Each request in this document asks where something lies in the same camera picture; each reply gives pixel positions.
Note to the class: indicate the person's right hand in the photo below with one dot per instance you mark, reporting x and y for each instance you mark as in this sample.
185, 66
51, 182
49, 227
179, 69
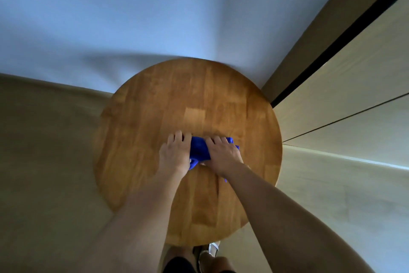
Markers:
223, 156

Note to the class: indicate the person's left hand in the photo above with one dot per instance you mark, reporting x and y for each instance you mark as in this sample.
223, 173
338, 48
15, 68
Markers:
175, 154

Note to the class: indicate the blue microfibre cloth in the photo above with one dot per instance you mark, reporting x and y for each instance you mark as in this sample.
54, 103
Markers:
199, 150

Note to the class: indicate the light wooden wardrobe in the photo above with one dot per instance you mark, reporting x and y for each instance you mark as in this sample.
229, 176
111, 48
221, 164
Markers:
351, 91

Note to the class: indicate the person's right forearm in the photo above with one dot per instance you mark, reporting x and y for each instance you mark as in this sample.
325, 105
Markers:
287, 225

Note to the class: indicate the person's left forearm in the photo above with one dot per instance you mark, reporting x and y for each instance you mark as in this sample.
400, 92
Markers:
137, 225

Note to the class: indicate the person's black shorts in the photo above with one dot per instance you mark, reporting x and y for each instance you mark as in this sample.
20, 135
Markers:
179, 264

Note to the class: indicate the round wooden table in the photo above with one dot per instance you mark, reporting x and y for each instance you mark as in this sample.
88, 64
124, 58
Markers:
191, 91

